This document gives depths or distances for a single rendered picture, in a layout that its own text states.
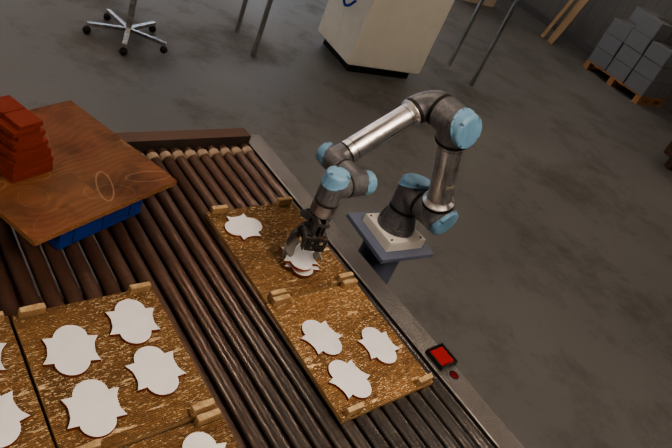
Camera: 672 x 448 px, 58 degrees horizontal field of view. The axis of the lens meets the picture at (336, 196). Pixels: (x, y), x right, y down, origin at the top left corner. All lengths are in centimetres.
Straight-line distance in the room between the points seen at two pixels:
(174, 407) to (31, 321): 40
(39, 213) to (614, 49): 943
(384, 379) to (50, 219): 100
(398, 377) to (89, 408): 83
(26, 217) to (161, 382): 56
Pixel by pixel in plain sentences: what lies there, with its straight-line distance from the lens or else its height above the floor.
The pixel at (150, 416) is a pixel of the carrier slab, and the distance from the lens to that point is 152.
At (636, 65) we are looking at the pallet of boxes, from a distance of 1021.
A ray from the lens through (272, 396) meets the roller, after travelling 165.
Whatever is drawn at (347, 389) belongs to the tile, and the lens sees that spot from 171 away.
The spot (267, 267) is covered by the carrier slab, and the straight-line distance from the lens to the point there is 193.
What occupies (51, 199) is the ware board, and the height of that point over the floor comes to 104.
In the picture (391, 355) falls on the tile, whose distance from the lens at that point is 185.
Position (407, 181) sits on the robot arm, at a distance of 227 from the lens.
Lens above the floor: 220
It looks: 32 degrees down
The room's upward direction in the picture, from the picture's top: 25 degrees clockwise
